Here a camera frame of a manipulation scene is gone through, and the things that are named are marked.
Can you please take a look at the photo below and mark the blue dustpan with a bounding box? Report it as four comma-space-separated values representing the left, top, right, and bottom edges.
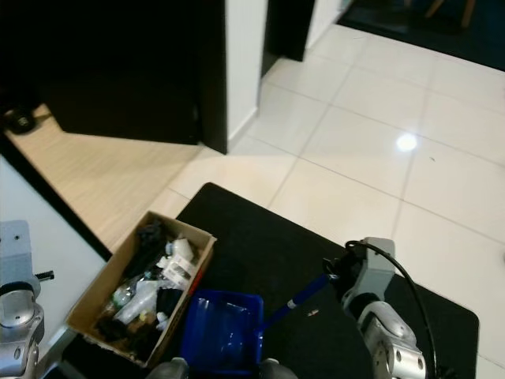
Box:
180, 272, 335, 377

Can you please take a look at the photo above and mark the black floor mat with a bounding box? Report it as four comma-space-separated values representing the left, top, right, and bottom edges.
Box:
39, 182, 481, 379

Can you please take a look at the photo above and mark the grey right robot leg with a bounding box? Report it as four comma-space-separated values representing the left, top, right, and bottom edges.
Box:
256, 359, 297, 379

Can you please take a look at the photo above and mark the grey robot leg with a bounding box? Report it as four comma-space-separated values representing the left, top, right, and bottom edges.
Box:
256, 359, 297, 379
147, 357, 190, 379

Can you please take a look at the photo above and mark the white crumpled packaging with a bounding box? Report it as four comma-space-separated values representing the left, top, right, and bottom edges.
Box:
162, 237, 200, 287

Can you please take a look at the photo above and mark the black baseboard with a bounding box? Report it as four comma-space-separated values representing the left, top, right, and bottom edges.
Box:
0, 134, 115, 261

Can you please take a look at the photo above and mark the black door stopper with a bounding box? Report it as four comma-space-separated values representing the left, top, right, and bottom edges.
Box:
4, 107, 40, 133

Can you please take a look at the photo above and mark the grey left robot leg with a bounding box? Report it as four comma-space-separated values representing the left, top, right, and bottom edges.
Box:
147, 357, 190, 379

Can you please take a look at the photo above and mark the cardboard box of trash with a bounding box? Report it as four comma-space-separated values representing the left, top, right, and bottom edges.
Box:
66, 210, 217, 368

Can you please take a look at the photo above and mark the clear plastic bottle green cap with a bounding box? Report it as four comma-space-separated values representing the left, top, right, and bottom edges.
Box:
109, 280, 159, 323

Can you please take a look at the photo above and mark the dark rug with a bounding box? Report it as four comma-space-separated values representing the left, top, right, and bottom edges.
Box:
335, 0, 505, 72

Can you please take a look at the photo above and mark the black door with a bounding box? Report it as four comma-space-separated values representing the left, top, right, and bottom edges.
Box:
0, 0, 228, 156

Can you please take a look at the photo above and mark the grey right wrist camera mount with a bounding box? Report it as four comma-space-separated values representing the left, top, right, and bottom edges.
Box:
351, 237, 397, 313

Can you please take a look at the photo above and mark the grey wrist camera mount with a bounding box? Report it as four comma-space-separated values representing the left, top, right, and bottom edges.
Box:
351, 237, 397, 313
0, 220, 42, 291

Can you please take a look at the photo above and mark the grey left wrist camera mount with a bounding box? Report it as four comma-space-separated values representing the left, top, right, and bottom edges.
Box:
0, 220, 42, 291

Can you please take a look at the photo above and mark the black door frame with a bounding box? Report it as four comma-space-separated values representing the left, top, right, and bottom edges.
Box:
264, 0, 312, 62

